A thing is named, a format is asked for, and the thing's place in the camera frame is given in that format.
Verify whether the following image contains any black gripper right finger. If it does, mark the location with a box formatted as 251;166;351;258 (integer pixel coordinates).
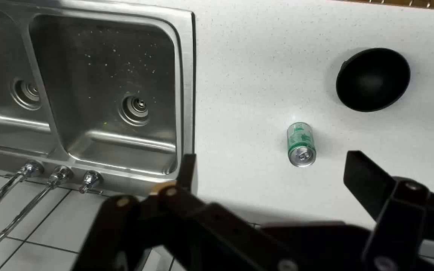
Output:
342;149;434;271

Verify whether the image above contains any chrome faucet handle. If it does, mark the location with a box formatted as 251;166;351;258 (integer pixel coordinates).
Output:
19;160;45;181
79;170;104;196

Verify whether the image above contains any black bowl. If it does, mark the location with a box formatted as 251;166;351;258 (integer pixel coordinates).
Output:
334;47;411;113

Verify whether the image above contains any chrome gooseneck faucet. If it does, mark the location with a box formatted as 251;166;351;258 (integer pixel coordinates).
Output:
0;163;75;258

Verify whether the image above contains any green soda can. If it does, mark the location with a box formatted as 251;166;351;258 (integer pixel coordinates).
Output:
284;121;318;169

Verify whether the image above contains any stainless steel double sink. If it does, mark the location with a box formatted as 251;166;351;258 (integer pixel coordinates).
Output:
0;0;197;196

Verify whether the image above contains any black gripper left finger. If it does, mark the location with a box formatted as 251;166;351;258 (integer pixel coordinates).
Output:
70;152;299;271

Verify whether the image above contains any wooden base cabinet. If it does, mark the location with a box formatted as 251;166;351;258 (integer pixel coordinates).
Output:
336;0;434;12

